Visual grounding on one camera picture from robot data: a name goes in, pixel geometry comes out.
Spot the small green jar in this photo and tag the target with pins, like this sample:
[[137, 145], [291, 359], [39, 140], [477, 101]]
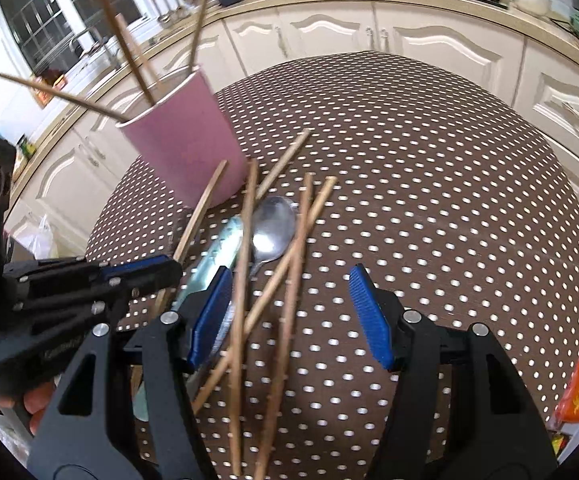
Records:
[[26, 152]]

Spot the brown polka dot tablecloth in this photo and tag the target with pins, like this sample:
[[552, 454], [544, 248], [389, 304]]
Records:
[[419, 185]]

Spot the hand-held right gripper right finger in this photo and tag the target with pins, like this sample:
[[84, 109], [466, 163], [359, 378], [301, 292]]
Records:
[[369, 317]]

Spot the person's left hand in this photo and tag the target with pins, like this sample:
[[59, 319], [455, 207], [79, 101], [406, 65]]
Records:
[[36, 402]]

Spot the pink cup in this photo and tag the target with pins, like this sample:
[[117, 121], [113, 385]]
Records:
[[179, 150]]

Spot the yellow snack packet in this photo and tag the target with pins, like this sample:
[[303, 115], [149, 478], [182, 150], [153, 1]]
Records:
[[559, 442]]

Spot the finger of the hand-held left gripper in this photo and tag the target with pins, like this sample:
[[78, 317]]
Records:
[[139, 266], [69, 310]]

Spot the silver metal spoon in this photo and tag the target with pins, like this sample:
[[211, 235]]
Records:
[[272, 230]]

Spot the light blue table knife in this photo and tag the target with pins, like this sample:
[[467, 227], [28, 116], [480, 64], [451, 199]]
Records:
[[222, 250]]

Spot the pile of wooden chopsticks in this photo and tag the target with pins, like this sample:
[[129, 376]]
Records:
[[245, 310]]

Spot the orange dish soap bottle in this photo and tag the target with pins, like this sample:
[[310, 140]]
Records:
[[40, 99]]

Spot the kitchen window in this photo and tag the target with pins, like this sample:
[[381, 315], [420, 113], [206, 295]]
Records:
[[59, 10]]

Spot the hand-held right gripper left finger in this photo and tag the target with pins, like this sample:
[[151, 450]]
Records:
[[214, 315]]

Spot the white plastic bag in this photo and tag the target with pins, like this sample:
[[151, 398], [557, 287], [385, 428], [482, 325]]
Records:
[[41, 240]]

